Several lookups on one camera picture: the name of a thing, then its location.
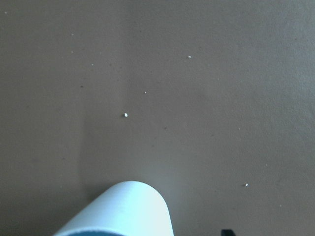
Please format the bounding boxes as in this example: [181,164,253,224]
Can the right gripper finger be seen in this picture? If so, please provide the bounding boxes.
[221,229,234,236]

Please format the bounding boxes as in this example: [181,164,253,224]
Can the light blue cup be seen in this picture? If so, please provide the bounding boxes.
[55,181,174,236]

